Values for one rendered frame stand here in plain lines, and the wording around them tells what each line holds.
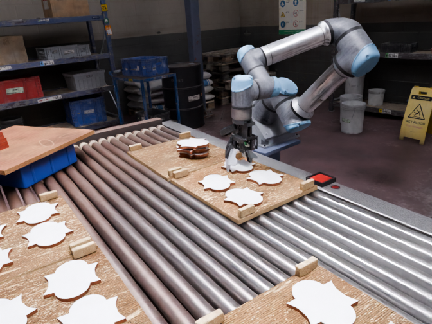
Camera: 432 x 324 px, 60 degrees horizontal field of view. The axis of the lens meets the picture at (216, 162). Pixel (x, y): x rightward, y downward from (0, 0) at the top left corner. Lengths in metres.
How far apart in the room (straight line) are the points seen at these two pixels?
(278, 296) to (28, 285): 0.58
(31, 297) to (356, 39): 1.31
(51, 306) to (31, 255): 0.24
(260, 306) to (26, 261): 0.62
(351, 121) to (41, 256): 4.34
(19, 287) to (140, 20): 6.01
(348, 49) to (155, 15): 5.61
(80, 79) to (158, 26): 1.96
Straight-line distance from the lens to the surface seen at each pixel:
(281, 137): 1.95
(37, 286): 1.01
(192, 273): 0.96
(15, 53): 5.47
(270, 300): 0.85
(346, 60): 1.54
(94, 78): 5.73
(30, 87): 5.44
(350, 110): 4.96
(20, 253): 1.16
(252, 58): 1.44
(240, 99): 1.33
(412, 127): 4.85
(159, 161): 1.62
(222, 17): 7.81
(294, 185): 1.33
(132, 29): 6.69
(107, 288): 0.93
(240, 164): 1.48
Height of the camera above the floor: 1.50
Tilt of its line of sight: 21 degrees down
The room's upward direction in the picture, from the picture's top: 4 degrees counter-clockwise
